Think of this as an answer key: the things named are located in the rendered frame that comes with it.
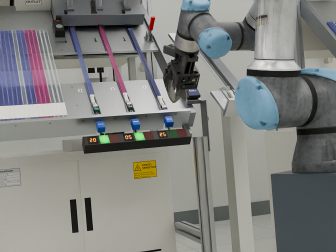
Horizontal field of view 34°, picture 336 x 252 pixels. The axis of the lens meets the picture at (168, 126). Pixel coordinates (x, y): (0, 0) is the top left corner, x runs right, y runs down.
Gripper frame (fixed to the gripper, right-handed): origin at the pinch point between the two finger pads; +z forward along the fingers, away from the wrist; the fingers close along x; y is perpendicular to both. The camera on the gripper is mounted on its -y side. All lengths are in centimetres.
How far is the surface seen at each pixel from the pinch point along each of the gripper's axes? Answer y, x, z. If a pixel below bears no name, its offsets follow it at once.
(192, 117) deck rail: -2.3, 9.0, 10.7
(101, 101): -12.1, -19.4, 9.9
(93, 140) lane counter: 4.6, -25.1, 10.9
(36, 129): -2.2, -41.1, 10.9
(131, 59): -69, 7, 34
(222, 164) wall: -123, 103, 167
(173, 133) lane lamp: 4.7, 0.3, 10.8
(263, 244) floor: -32, 85, 135
